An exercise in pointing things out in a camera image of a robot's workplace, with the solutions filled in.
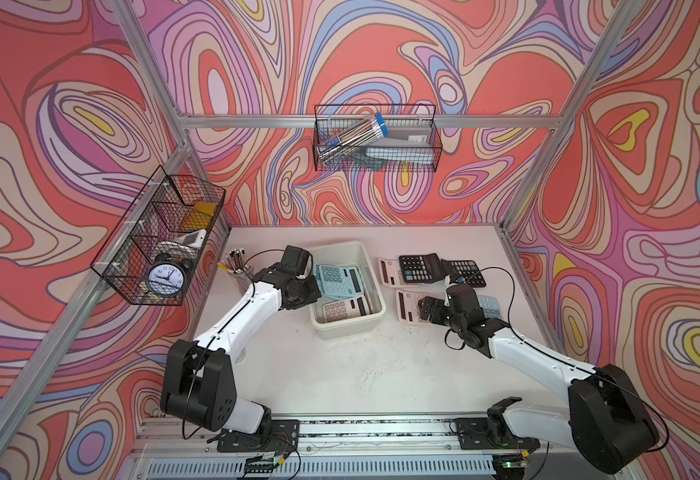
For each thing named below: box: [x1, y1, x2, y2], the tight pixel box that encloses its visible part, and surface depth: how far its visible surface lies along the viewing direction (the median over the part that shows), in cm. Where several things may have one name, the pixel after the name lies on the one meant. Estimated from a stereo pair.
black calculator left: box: [399, 253, 444, 283], surface depth 106 cm
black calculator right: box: [441, 258, 486, 287], surface depth 106 cm
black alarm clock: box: [145, 253, 193, 297], surface depth 69 cm
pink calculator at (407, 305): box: [395, 289, 443, 324], surface depth 95 cm
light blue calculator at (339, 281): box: [313, 264, 364, 301], surface depth 99 cm
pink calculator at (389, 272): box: [377, 257, 406, 287], surface depth 104 cm
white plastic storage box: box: [309, 241, 387, 340], surface depth 97 cm
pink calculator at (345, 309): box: [322, 294, 371, 323], surface depth 95 cm
